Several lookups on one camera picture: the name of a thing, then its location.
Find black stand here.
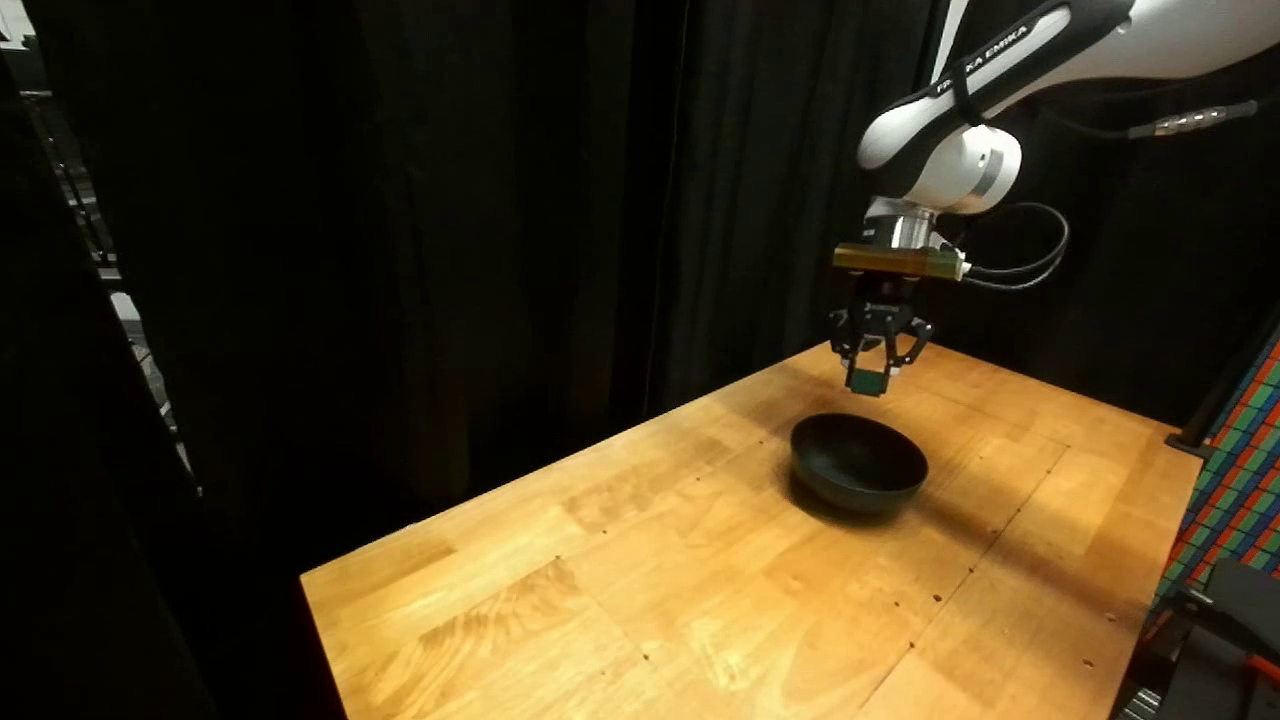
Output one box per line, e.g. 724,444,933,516
1164,308,1280,461

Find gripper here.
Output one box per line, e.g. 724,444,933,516
828,276,935,389

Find black curtain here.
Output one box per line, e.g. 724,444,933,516
0,0,1280,720

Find black bowl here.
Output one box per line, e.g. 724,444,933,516
789,412,931,517

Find black and orange equipment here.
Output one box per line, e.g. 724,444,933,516
1112,558,1280,720

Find multicoloured checkered board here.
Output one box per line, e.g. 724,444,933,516
1150,338,1280,613

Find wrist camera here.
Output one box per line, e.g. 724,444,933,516
832,242,971,283

